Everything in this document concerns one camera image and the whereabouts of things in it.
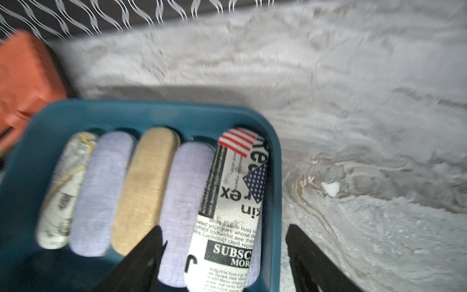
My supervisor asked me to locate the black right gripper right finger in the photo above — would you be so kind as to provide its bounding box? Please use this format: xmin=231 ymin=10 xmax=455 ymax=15
xmin=286 ymin=225 xmax=362 ymax=292

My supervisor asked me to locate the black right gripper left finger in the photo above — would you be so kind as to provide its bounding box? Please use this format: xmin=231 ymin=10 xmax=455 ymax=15
xmin=91 ymin=226 xmax=167 ymax=292

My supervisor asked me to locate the lavender fabric glasses case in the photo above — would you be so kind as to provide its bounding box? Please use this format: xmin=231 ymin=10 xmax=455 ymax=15
xmin=245 ymin=219 xmax=262 ymax=288
xmin=158 ymin=142 xmax=215 ymax=288
xmin=69 ymin=131 xmax=136 ymax=257

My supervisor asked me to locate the tan fabric glasses case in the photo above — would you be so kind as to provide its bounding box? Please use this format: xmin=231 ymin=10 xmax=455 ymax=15
xmin=111 ymin=127 xmax=181 ymax=256

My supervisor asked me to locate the newspaper print glasses case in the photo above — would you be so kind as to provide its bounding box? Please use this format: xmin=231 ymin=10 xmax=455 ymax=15
xmin=184 ymin=128 xmax=269 ymax=292

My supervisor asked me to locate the cream map print glasses case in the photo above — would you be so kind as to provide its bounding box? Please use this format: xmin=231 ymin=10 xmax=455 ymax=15
xmin=35 ymin=131 xmax=99 ymax=249

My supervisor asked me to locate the teal plastic storage tray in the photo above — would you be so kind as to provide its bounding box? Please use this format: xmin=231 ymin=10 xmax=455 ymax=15
xmin=1 ymin=100 xmax=282 ymax=292

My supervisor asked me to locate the orange plastic tool case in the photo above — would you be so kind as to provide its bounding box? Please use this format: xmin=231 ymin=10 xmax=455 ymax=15
xmin=1 ymin=30 xmax=67 ymax=154

